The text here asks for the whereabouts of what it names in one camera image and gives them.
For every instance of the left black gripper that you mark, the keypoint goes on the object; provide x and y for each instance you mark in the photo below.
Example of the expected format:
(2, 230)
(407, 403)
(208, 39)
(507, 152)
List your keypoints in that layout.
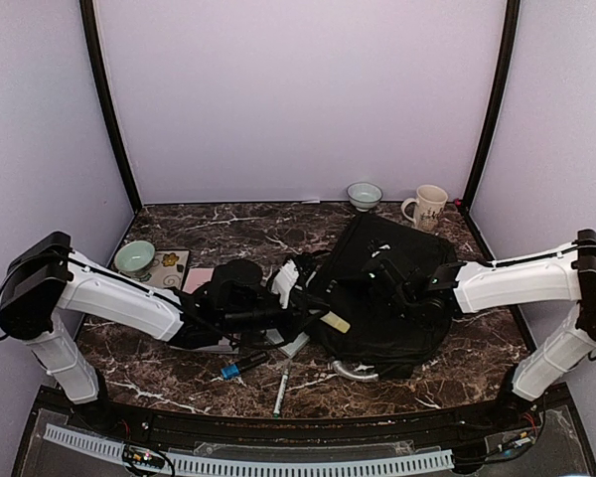
(303, 303)

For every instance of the black student bag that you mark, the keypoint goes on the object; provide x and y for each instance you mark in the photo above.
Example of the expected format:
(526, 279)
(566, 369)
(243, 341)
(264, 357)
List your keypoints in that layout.
(392, 346)

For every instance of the yellow highlighter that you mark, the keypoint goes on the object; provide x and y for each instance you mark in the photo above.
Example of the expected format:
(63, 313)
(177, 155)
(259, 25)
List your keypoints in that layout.
(336, 322)

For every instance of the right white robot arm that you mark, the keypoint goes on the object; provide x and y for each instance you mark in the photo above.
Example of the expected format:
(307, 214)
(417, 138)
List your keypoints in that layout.
(561, 280)

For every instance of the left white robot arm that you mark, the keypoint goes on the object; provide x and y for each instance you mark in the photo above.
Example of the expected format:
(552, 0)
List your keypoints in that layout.
(52, 276)

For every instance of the pink book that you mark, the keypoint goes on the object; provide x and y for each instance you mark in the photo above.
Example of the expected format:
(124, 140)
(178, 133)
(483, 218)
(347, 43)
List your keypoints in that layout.
(196, 277)

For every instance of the blue black marker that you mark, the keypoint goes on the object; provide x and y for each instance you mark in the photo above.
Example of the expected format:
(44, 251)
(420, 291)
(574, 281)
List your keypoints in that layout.
(244, 365)

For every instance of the floral placemat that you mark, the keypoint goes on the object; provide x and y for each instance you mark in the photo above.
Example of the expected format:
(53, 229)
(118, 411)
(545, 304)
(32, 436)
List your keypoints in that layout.
(167, 269)

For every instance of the grey notebook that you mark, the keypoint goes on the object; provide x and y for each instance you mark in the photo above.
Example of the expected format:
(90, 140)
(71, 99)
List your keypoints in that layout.
(290, 350)

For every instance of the white pen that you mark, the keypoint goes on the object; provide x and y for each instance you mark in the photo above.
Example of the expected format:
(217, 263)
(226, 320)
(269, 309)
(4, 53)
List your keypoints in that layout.
(282, 389)

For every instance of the cream mug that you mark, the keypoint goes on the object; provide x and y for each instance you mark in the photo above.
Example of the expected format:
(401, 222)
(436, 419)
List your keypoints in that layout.
(425, 208)

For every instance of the green bowl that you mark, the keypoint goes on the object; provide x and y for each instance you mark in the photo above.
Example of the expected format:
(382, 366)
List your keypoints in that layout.
(135, 259)

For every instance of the small white bowl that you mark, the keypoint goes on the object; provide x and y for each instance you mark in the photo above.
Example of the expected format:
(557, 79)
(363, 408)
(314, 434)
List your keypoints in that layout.
(364, 196)

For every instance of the black front table rail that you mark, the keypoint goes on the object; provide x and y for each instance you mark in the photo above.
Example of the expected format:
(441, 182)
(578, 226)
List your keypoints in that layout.
(460, 426)

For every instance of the white cable duct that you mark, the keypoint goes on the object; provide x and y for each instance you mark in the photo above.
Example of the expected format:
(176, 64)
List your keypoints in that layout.
(214, 459)

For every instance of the right black frame post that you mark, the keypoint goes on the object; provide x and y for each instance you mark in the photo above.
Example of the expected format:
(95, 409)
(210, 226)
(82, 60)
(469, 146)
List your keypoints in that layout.
(498, 88)

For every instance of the black frame post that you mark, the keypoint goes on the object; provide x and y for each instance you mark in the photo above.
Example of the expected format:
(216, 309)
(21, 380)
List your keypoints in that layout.
(99, 74)
(498, 88)

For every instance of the left black frame post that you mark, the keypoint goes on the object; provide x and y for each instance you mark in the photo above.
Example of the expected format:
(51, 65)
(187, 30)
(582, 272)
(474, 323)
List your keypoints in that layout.
(99, 74)

